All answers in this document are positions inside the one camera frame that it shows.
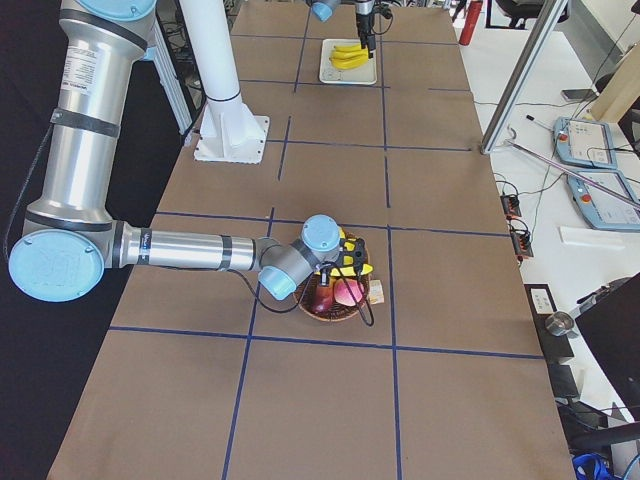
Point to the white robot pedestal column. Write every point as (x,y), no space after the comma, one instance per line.
(208,32)

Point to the orange black connector module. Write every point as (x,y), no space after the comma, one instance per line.
(511,206)
(521,240)

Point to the blue teach pendant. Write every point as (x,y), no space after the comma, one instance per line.
(601,210)
(584,143)

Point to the paper basket tag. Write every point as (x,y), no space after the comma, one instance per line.
(376,292)

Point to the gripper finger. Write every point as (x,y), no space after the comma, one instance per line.
(325,277)
(368,42)

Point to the red bottle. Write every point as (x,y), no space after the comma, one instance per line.
(471,19)

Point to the white mount base plate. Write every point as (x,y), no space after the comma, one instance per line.
(220,143)

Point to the pale green bear tray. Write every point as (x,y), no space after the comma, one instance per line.
(362,75)

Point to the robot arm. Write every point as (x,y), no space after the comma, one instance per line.
(69,239)
(324,9)

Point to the pink red apple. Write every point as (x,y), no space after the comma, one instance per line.
(347,292)

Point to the metal measuring cup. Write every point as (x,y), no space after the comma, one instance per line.
(561,323)

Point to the black marker pen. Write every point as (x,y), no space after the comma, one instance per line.
(538,123)

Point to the white metal rod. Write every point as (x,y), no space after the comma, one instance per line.
(510,141)

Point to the yellow banana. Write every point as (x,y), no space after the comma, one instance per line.
(348,63)
(342,56)
(347,48)

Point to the brown wicker basket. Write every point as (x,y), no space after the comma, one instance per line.
(304,295)

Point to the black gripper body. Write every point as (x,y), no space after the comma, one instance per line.
(363,22)
(332,270)

